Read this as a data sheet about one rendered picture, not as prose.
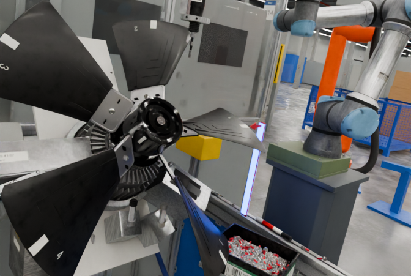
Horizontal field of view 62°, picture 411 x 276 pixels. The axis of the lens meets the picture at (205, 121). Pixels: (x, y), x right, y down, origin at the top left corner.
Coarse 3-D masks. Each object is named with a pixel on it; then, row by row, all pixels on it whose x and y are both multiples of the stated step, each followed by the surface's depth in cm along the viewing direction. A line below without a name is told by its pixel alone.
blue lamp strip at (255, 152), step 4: (260, 124) 112; (264, 124) 111; (260, 128) 112; (260, 132) 112; (260, 136) 112; (256, 152) 113; (256, 156) 113; (252, 160) 115; (256, 160) 113; (252, 164) 115; (252, 168) 115; (252, 172) 115; (248, 176) 116; (252, 176) 115; (248, 180) 116; (252, 180) 115; (248, 184) 116; (248, 188) 116; (248, 192) 116; (244, 196) 118; (248, 196) 116; (244, 200) 118; (248, 200) 116; (244, 204) 118; (244, 208) 118; (244, 212) 118
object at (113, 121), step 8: (112, 96) 77; (120, 96) 77; (104, 104) 77; (112, 104) 77; (120, 104) 78; (128, 104) 78; (96, 112) 77; (104, 112) 78; (120, 112) 78; (128, 112) 79; (96, 120) 78; (104, 120) 78; (112, 120) 78; (120, 120) 79; (104, 128) 78; (112, 128) 79
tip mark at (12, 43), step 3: (3, 36) 68; (6, 36) 68; (9, 36) 68; (0, 39) 67; (3, 39) 68; (6, 39) 68; (9, 39) 68; (12, 39) 68; (3, 42) 68; (6, 42) 68; (9, 42) 68; (12, 42) 68; (15, 42) 68; (9, 45) 68; (12, 45) 68; (15, 45) 69
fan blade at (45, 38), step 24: (24, 24) 69; (48, 24) 71; (0, 48) 68; (24, 48) 69; (48, 48) 71; (72, 48) 73; (0, 72) 68; (24, 72) 70; (48, 72) 71; (72, 72) 73; (96, 72) 74; (0, 96) 69; (24, 96) 71; (48, 96) 72; (72, 96) 74; (96, 96) 75
